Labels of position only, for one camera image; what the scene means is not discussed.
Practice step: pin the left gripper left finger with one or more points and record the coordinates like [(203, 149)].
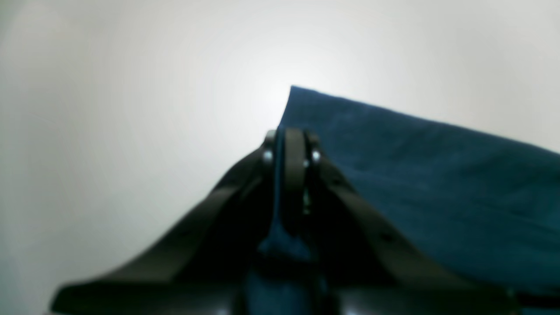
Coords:
[(200, 265)]

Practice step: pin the dark blue T-shirt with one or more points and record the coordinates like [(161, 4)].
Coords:
[(484, 206)]

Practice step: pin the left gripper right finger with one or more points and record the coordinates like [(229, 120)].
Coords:
[(367, 266)]

